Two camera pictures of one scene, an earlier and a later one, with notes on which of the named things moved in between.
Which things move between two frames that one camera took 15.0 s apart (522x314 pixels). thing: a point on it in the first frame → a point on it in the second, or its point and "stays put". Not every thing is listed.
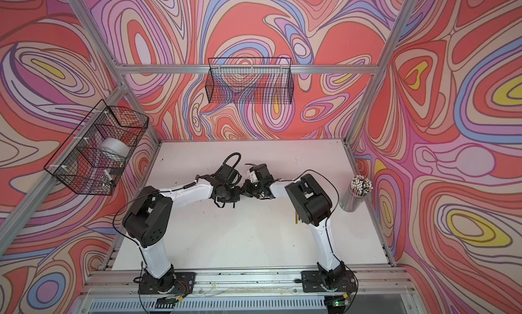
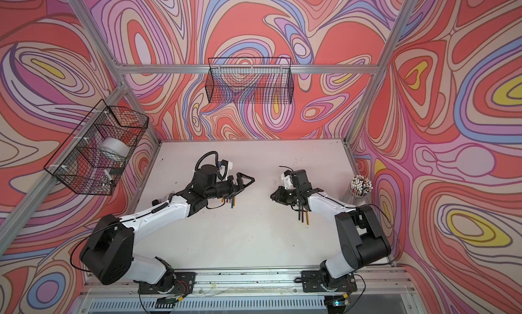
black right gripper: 246,189 → 280,193
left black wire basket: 94,156 stays put
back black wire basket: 253,80 stays put
